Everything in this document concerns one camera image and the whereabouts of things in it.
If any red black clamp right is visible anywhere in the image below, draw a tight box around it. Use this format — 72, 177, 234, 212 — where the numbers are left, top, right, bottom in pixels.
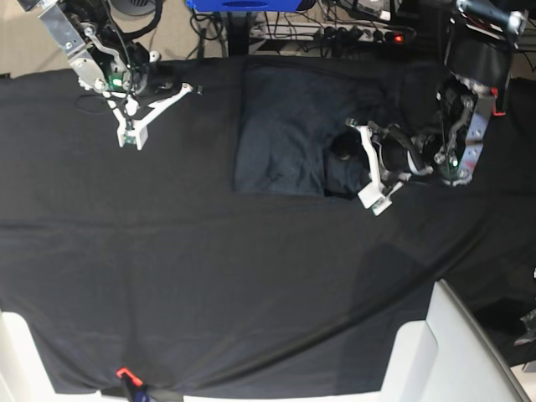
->
491, 85, 508, 116

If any white power strip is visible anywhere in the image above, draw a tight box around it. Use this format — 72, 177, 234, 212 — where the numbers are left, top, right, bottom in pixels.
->
250, 21, 417, 44

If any black round chair base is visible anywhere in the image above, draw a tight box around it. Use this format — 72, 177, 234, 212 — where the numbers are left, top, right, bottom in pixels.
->
110, 0, 164, 17

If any dark grey T-shirt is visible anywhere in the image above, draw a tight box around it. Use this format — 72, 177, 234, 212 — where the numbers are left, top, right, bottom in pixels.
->
233, 64, 400, 199

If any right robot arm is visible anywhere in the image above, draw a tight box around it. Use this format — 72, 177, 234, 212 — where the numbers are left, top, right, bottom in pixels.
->
19, 1, 203, 150

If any white chair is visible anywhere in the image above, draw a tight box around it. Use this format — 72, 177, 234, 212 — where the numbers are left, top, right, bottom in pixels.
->
347, 278, 533, 402

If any blue box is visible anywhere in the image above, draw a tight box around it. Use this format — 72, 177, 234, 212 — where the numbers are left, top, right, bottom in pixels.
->
186, 0, 302, 13

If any red blue clamp bottom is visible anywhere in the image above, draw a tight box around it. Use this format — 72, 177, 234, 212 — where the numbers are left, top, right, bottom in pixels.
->
116, 367, 152, 402

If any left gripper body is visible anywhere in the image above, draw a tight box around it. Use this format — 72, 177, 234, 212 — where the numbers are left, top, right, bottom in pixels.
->
330, 116, 436, 188

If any black table cloth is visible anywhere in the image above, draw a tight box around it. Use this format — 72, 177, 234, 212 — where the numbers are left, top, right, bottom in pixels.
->
1, 56, 535, 399

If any black table leg post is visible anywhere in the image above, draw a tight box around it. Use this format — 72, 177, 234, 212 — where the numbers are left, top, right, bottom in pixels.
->
219, 12, 258, 57

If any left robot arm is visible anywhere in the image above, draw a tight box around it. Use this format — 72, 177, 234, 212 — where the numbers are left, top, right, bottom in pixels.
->
346, 1, 535, 215

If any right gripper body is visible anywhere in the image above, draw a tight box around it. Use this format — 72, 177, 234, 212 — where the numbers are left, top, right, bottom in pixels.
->
102, 49, 183, 113

